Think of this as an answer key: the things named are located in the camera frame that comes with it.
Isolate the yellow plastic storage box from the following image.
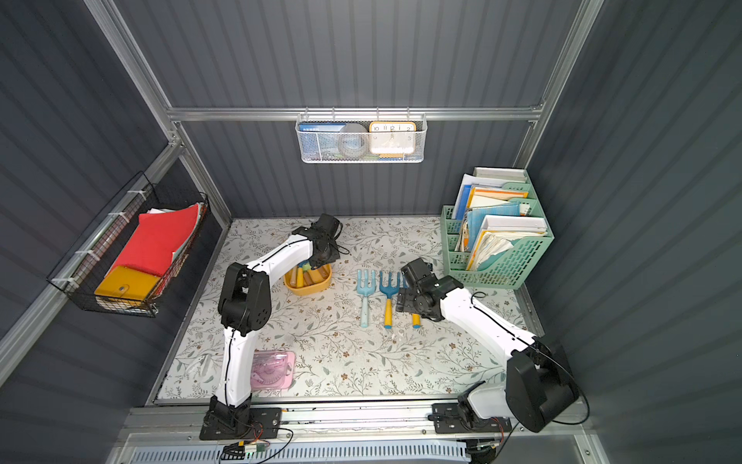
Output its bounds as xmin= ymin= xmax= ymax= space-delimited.
xmin=284 ymin=264 xmax=332 ymax=297

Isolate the light blue rake pale handle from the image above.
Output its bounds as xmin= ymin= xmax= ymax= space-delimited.
xmin=357 ymin=270 xmax=377 ymax=329

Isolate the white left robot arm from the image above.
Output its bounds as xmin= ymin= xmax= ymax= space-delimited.
xmin=216 ymin=214 xmax=345 ymax=408

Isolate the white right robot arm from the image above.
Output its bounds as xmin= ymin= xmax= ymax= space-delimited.
xmin=395 ymin=258 xmax=582 ymax=433

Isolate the blue box in basket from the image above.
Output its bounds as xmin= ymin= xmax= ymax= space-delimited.
xmin=297 ymin=122 xmax=346 ymax=162

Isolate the yellow box in basket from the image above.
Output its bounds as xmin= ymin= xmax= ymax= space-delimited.
xmin=95 ymin=266 xmax=160 ymax=301

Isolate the green plastic file organizer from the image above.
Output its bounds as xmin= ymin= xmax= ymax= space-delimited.
xmin=441 ymin=167 xmax=555 ymax=290

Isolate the grey tape roll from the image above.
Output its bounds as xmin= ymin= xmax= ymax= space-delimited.
xmin=337 ymin=123 xmax=368 ymax=160

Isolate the papers and folders stack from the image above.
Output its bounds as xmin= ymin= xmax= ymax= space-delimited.
xmin=449 ymin=167 xmax=554 ymax=272

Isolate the yellow white clock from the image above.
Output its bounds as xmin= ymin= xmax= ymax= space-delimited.
xmin=368 ymin=121 xmax=417 ymax=158

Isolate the pink plastic case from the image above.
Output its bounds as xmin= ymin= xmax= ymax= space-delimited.
xmin=250 ymin=351 xmax=296 ymax=391

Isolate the red folder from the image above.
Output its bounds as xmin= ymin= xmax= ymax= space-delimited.
xmin=112 ymin=203 xmax=203 ymax=276

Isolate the white wire wall basket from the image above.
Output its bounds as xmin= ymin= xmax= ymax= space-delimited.
xmin=295 ymin=113 xmax=428 ymax=164

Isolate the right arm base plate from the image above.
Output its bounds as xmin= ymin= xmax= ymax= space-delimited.
xmin=427 ymin=402 xmax=512 ymax=434

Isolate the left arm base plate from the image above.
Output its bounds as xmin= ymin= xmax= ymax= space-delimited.
xmin=199 ymin=403 xmax=282 ymax=441

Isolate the black wire side basket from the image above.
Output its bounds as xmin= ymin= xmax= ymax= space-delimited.
xmin=48 ymin=173 xmax=211 ymax=318

